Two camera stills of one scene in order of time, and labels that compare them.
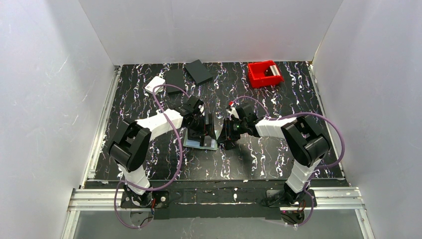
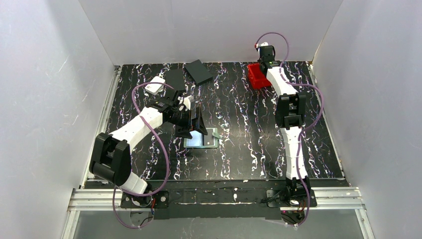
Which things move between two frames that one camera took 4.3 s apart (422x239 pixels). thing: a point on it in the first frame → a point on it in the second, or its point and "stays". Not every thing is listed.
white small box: x=157 y=80 stays
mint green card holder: x=192 y=144 stays
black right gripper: x=229 y=128 → x=262 y=67
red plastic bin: x=261 y=73 stays
